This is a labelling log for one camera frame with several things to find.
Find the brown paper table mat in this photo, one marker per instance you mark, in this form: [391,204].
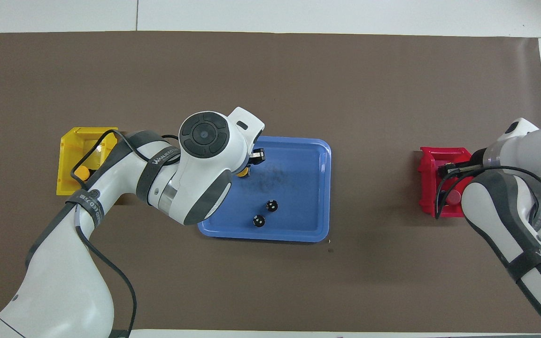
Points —
[345,84]

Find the blue plastic tray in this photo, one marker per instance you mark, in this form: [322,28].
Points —
[298,211]

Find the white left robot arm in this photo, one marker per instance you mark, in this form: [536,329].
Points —
[64,281]

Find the small black cylinder component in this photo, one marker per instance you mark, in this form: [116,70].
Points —
[258,220]
[271,205]

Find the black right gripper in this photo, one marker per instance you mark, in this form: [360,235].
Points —
[478,158]

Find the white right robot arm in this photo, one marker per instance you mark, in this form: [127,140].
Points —
[500,220]

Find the red plastic storage bin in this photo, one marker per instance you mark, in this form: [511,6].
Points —
[428,188]

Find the red cap push button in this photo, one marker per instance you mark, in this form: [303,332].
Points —
[453,197]

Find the yellow plastic storage bin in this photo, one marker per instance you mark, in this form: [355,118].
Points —
[66,159]

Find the yellow cap push button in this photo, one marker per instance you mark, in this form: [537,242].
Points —
[243,172]
[81,173]

